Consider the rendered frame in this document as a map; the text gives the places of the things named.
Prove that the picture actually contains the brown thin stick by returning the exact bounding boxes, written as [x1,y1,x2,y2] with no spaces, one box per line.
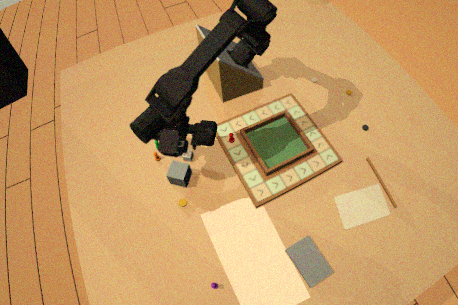
[366,157,397,208]

